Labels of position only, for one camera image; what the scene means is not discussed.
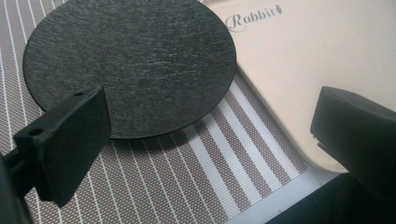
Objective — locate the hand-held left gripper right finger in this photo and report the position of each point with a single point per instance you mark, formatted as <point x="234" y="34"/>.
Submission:
<point x="358" y="137"/>

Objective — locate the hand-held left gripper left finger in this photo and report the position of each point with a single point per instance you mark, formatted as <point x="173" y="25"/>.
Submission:
<point x="68" y="146"/>

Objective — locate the brown striped woven placemat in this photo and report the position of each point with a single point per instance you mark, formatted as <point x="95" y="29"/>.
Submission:
<point x="174" y="177"/>

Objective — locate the round black slate plate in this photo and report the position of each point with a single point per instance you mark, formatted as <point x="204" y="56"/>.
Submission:
<point x="130" y="62"/>

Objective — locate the beige cutting board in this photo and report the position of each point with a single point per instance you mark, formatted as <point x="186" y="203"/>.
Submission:
<point x="311" y="56"/>

